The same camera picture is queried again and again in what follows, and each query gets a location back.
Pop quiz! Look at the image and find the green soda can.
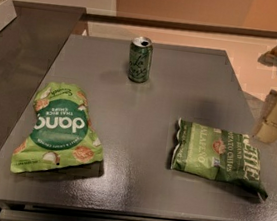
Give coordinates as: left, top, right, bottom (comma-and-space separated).
128, 36, 153, 83

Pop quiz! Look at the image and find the green jalapeno chip bag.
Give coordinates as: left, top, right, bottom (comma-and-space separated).
171, 119, 268, 200

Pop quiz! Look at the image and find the green rice chip bag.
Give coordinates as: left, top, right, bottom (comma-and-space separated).
10, 82, 104, 173

